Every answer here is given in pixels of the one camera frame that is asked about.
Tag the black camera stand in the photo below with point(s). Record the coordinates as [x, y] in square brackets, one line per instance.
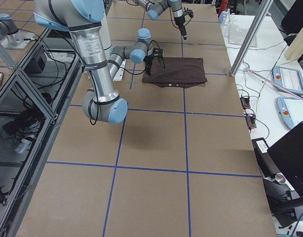
[285, 205]

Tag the upper relay module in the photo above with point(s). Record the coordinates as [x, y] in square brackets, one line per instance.
[245, 102]

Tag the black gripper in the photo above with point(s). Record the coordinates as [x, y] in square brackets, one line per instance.
[179, 21]
[149, 60]

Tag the aluminium extrusion post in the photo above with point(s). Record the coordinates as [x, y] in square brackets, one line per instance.
[252, 31]

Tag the aluminium frame table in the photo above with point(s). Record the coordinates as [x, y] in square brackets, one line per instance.
[34, 98]

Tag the upper teach pendant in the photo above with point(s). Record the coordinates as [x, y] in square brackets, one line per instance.
[290, 79]

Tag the lower teach pendant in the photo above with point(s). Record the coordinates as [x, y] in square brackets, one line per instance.
[291, 111]

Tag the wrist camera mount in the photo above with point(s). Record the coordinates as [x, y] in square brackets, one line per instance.
[188, 12]
[158, 53]

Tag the relay module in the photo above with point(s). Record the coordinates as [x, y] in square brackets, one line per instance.
[251, 121]
[245, 102]

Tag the black monitor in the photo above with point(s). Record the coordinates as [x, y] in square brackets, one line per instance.
[287, 154]

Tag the teach pendant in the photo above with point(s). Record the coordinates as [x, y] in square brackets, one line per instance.
[291, 111]
[290, 79]

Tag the black box with label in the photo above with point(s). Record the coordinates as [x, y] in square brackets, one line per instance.
[266, 164]

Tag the clear plastic tray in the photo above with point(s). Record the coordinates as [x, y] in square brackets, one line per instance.
[234, 34]

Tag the red fire extinguisher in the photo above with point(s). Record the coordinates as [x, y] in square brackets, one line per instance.
[223, 5]

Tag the dark brown t-shirt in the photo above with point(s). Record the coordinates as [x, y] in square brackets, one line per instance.
[177, 72]

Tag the wooden board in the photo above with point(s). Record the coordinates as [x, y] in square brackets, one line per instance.
[295, 50]

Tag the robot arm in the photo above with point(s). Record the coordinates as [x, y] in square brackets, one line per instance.
[178, 12]
[83, 19]

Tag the lower relay module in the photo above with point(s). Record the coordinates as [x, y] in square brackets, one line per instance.
[251, 121]

